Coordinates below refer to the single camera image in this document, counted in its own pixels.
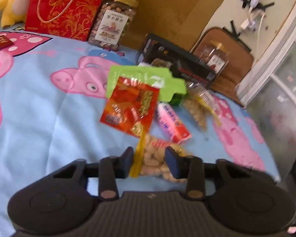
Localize red gift bag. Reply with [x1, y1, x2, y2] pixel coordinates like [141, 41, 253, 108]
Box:
[25, 0, 113, 42]

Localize clear pecan jar gold lid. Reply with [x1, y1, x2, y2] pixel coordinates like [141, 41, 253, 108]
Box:
[200, 41, 231, 74]

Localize small red envelope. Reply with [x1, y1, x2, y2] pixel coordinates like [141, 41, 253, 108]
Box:
[0, 35, 14, 49]

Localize pink and white snack packet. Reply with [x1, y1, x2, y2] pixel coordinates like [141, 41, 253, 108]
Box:
[155, 102, 191, 144]

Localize clear peanut jar gold lid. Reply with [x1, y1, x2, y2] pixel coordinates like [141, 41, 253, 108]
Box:
[88, 0, 139, 52]

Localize clear bag of peanuts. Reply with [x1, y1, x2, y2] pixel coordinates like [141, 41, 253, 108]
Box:
[129, 128, 190, 184]

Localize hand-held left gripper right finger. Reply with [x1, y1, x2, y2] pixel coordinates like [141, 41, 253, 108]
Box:
[164, 146, 252, 201]

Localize yellow plush toy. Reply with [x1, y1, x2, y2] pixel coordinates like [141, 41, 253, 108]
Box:
[0, 0, 37, 29]

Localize clear nut bag yellow stripe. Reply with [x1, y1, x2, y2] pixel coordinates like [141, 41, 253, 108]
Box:
[183, 83, 224, 132]

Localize white cable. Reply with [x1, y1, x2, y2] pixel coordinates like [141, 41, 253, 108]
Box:
[248, 5, 267, 34]

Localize wooden board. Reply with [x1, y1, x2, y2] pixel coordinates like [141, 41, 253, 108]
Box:
[106, 0, 237, 55]

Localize green snack packet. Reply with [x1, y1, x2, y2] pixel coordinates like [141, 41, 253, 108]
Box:
[106, 65, 188, 103]

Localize black box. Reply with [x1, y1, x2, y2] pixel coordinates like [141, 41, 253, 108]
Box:
[138, 33, 217, 89]

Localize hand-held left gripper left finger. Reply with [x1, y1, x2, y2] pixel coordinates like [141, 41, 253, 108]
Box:
[51, 148, 135, 201]

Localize translucent plastic storage drawers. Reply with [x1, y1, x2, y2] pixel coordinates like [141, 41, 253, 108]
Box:
[244, 38, 296, 163]

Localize brown cushion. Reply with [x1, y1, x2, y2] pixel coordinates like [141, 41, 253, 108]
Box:
[190, 27, 254, 97]

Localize red snack packet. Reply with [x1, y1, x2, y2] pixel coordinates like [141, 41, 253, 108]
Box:
[100, 76, 161, 137]

